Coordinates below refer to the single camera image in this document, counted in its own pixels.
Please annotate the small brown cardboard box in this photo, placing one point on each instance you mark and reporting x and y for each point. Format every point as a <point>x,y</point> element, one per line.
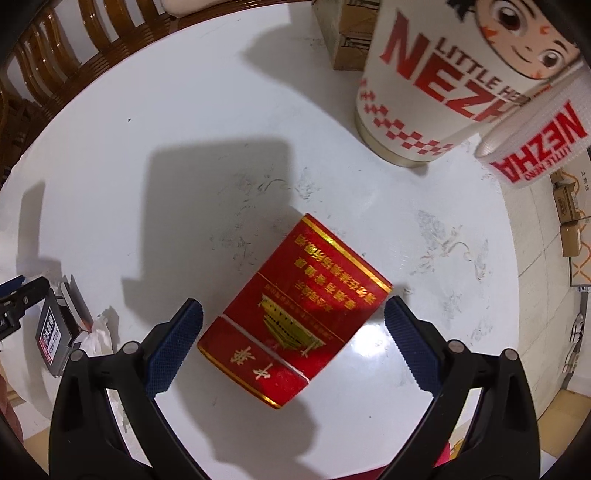
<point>341,46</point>

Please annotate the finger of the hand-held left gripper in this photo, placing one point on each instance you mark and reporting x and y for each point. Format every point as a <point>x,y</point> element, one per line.
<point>32,293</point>
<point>11,285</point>

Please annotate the pile of cardboard boxes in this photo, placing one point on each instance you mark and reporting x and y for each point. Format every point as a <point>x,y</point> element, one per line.
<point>570,240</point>

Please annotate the wooden sofa bench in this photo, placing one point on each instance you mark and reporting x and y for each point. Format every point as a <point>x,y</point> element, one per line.
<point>55,50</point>

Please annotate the person's right leg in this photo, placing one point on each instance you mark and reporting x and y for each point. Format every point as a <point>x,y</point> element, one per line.
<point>445,459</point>

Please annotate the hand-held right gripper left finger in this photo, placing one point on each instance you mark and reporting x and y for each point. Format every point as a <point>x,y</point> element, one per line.
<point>175,350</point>

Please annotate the white cartoon print bottle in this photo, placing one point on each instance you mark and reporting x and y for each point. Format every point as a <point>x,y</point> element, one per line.
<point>415,92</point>

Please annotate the red cigarette pack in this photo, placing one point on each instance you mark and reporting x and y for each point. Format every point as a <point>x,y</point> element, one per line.
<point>300,314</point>

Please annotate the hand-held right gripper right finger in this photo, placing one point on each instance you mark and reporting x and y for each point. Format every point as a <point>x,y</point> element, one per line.
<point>411,350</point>

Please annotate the white tissue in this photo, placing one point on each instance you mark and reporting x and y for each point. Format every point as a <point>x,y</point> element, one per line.
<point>99,339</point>

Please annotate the black small box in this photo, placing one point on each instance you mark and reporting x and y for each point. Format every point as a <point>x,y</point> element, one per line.
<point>53,337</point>

